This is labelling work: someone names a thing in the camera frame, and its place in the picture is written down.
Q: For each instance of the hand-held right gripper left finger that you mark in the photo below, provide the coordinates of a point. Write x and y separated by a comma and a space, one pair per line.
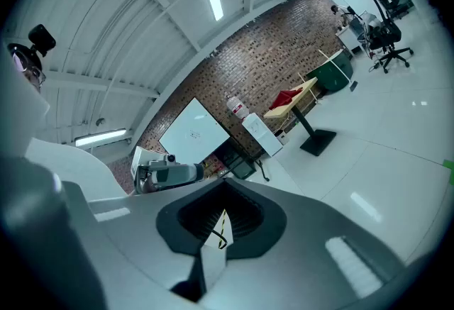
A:
142, 223

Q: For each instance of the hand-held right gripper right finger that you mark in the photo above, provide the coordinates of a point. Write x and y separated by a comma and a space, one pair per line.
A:
301, 230

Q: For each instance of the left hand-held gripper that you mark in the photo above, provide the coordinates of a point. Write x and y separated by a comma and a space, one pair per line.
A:
170, 174

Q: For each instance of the red cloth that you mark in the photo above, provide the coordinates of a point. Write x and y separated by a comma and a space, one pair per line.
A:
283, 99

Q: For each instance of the black shelf cabinet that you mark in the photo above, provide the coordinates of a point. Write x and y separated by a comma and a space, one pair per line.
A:
230, 156

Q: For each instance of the whiteboard with black stand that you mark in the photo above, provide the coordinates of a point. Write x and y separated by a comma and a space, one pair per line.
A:
193, 131

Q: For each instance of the yellow black striped tape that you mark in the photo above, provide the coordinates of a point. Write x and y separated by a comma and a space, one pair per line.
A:
222, 230

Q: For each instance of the white water dispenser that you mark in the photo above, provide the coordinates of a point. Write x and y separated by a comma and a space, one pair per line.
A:
262, 134

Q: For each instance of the large clear water bottle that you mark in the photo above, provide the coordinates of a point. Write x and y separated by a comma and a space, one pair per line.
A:
237, 108

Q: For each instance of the small white bin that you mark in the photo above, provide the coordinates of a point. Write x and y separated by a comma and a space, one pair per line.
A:
282, 138

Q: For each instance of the ceiling dome fixture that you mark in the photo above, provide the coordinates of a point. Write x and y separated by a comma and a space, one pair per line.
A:
100, 121

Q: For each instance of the white flat mop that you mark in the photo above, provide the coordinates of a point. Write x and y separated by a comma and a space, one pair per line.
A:
316, 97

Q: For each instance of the dark green barrel white top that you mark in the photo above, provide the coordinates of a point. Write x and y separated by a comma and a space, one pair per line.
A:
331, 74

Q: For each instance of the person's head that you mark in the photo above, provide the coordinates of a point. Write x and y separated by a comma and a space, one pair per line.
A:
33, 76

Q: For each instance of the eyeglasses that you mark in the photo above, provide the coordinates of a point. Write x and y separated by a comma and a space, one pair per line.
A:
35, 73

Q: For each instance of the white desk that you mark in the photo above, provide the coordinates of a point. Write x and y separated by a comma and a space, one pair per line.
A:
349, 40

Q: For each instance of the black office chair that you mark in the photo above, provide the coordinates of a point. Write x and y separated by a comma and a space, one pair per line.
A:
386, 35

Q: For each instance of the black head-mounted camera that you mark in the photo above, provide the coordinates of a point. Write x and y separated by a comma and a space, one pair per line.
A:
42, 39

